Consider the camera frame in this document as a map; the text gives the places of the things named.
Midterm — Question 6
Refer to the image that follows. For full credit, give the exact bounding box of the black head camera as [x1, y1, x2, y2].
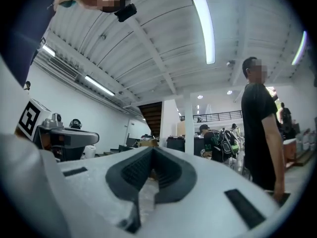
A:
[113, 3, 138, 23]

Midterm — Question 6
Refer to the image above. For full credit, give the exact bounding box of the white air conditioner unit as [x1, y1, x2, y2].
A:
[48, 56, 79, 79]

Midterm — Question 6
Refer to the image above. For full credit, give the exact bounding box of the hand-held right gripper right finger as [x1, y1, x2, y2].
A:
[138, 146, 283, 238]

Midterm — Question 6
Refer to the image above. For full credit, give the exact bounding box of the black bin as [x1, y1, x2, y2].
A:
[166, 136, 186, 153]

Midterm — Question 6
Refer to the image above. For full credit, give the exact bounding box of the long ceiling tube light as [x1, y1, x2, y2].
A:
[192, 0, 216, 65]
[84, 75, 116, 97]
[41, 44, 56, 57]
[291, 30, 308, 66]

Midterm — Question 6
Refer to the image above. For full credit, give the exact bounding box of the black and green backpack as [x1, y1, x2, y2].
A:
[219, 129, 240, 158]

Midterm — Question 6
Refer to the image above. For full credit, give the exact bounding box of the clear plastic bottle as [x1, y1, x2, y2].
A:
[138, 176, 159, 223]

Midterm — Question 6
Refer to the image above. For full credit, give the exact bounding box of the brown cabinet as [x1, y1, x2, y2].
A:
[283, 138, 297, 164]

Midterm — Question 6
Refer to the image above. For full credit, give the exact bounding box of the white paper roll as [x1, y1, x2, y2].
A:
[85, 144, 97, 159]

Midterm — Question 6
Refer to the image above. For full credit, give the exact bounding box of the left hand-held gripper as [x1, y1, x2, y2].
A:
[16, 98, 100, 163]

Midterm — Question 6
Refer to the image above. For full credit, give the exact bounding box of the cardboard box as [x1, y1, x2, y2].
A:
[137, 138, 159, 148]

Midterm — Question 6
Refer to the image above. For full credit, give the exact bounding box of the dark staircase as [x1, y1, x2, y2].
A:
[137, 101, 163, 138]

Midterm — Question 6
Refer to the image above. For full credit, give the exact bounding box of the white column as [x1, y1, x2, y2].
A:
[182, 93, 195, 156]

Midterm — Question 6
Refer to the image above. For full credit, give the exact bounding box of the black balcony railing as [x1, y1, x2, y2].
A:
[179, 110, 243, 122]

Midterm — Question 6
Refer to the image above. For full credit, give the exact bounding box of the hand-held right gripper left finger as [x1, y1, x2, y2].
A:
[57, 146, 155, 238]

